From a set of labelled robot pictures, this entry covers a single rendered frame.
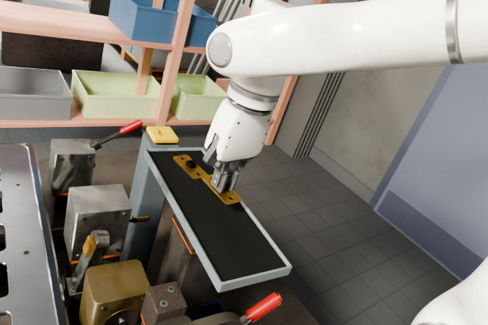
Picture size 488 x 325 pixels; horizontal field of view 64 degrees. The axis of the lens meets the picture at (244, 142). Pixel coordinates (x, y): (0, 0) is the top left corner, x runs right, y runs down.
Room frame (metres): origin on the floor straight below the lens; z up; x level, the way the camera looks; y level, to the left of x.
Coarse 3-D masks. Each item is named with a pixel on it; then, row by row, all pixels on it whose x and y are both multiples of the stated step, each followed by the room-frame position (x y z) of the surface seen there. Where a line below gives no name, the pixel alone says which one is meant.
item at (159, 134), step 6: (150, 126) 0.81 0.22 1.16; (156, 126) 0.82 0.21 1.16; (162, 126) 0.83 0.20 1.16; (168, 126) 0.85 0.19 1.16; (150, 132) 0.79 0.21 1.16; (156, 132) 0.80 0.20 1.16; (162, 132) 0.80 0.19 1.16; (168, 132) 0.82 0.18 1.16; (156, 138) 0.77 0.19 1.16; (162, 138) 0.78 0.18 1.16; (168, 138) 0.79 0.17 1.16; (174, 138) 0.80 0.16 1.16
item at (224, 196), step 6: (204, 180) 0.61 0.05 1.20; (210, 180) 0.62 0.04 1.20; (210, 186) 0.60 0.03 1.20; (228, 186) 0.60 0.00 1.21; (216, 192) 0.58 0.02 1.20; (222, 192) 0.59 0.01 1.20; (228, 192) 0.60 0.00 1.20; (234, 192) 0.60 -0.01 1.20; (222, 198) 0.57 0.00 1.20; (228, 198) 0.58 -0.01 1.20; (234, 198) 0.59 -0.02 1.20; (240, 198) 0.59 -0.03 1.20; (228, 204) 0.56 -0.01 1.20
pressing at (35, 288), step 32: (0, 160) 0.71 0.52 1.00; (32, 160) 0.75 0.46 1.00; (0, 192) 0.62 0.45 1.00; (32, 192) 0.65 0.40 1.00; (0, 224) 0.54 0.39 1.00; (32, 224) 0.56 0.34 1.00; (0, 256) 0.47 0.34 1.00; (32, 256) 0.49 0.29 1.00; (32, 288) 0.43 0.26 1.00; (32, 320) 0.38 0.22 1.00; (64, 320) 0.40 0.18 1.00
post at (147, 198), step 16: (144, 144) 0.79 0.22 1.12; (160, 144) 0.78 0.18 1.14; (176, 144) 0.81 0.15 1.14; (144, 160) 0.78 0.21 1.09; (144, 176) 0.76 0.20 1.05; (144, 192) 0.76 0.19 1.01; (160, 192) 0.79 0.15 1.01; (144, 208) 0.77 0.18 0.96; (160, 208) 0.80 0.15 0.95; (144, 224) 0.77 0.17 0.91; (128, 240) 0.77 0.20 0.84; (144, 240) 0.78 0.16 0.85; (128, 256) 0.76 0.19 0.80; (144, 256) 0.79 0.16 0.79
